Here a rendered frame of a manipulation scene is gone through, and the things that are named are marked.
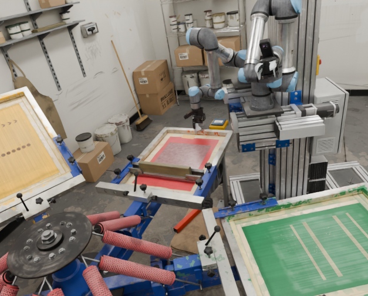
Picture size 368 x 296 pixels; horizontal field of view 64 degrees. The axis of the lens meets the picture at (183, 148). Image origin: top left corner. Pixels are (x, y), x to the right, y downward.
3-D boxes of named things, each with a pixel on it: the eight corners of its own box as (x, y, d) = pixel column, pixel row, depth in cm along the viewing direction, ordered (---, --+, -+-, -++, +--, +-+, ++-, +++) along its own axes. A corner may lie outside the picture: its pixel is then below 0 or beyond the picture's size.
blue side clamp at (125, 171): (135, 164, 211) (133, 156, 207) (142, 165, 209) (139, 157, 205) (112, 191, 188) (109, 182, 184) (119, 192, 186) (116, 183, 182)
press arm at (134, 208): (141, 200, 168) (138, 193, 165) (149, 201, 165) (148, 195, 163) (125, 222, 155) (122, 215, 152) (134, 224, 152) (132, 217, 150)
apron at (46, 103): (64, 136, 367) (29, 51, 314) (68, 137, 364) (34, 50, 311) (31, 160, 327) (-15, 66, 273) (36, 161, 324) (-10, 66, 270)
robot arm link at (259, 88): (254, 87, 190) (253, 67, 183) (275, 88, 184) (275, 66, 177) (249, 94, 181) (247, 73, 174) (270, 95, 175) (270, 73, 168)
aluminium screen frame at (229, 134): (165, 130, 247) (164, 127, 245) (233, 134, 224) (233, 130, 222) (112, 190, 187) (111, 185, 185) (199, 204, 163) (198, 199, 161)
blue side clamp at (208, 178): (209, 172, 189) (208, 164, 185) (217, 174, 187) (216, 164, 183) (193, 204, 166) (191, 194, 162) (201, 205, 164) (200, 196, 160)
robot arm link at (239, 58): (247, 72, 218) (247, 53, 211) (233, 70, 227) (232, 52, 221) (257, 67, 224) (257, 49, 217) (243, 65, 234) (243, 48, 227)
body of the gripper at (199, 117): (202, 124, 222) (201, 110, 216) (192, 124, 226) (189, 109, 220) (205, 120, 228) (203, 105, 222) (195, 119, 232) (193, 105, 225)
